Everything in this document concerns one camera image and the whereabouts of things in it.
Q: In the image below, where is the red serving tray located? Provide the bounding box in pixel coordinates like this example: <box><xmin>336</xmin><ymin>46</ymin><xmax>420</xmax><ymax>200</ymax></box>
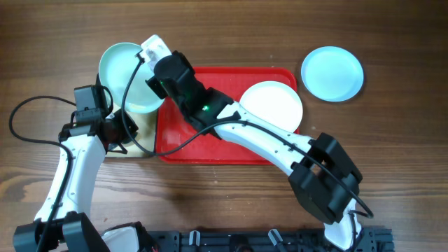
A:
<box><xmin>155</xmin><ymin>67</ymin><xmax>297</xmax><ymax>165</ymax></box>

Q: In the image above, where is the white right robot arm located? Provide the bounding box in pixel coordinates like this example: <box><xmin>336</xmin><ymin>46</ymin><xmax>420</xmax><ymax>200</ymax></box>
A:
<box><xmin>141</xmin><ymin>50</ymin><xmax>362</xmax><ymax>250</ymax></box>

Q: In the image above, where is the white plate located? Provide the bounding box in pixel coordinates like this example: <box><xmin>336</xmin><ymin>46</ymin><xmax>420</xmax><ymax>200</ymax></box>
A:
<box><xmin>239</xmin><ymin>80</ymin><xmax>303</xmax><ymax>132</ymax></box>

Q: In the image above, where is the light blue plate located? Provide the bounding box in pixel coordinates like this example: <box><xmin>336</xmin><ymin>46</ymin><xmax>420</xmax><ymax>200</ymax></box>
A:
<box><xmin>99</xmin><ymin>43</ymin><xmax>164</xmax><ymax>113</ymax></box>
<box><xmin>300</xmin><ymin>46</ymin><xmax>364</xmax><ymax>102</ymax></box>

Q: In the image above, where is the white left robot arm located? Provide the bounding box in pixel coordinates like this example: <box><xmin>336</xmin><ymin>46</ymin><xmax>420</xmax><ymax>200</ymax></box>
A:
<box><xmin>13</xmin><ymin>110</ymin><xmax>142</xmax><ymax>251</ymax></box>

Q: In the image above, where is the black soapy water tray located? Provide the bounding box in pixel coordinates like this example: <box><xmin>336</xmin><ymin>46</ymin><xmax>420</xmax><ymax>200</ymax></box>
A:
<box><xmin>95</xmin><ymin>73</ymin><xmax>161</xmax><ymax>159</ymax></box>

